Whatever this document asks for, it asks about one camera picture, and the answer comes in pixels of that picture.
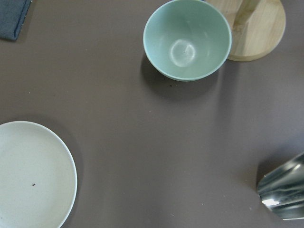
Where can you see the shiny metal scoop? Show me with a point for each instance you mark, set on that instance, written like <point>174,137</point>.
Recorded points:
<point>282,190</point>

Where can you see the mint green bowl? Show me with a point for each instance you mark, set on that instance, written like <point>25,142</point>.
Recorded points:
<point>187,40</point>

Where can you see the cream round plate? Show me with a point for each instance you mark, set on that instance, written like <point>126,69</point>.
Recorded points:
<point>38,178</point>

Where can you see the grey folded cloth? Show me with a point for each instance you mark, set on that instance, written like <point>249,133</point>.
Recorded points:
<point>12,16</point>

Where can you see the round wooden stand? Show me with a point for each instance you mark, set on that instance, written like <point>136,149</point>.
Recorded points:
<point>257,26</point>

